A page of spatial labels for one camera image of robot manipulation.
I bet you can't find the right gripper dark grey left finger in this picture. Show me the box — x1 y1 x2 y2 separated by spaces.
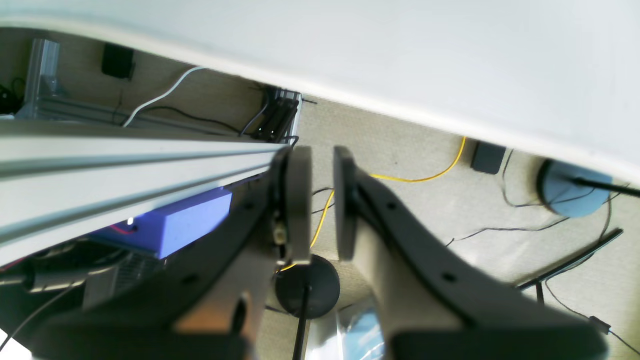
30 146 313 360

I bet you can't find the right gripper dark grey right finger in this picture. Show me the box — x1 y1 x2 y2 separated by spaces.
333 146 608 360

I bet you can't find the blue plastic block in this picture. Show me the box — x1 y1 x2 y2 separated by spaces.
88 187 233 259

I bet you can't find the round black stand base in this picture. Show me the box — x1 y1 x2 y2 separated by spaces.
274 254 341 320

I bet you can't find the black power adapter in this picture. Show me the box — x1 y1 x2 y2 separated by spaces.
470 141 506 175

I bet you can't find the yellow cable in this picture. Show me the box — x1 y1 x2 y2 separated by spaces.
278 135 467 273

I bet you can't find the aluminium frame rail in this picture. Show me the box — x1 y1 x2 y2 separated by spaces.
0 121 282 265

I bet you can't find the white cable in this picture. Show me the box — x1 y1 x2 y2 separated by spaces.
122 65 211 128

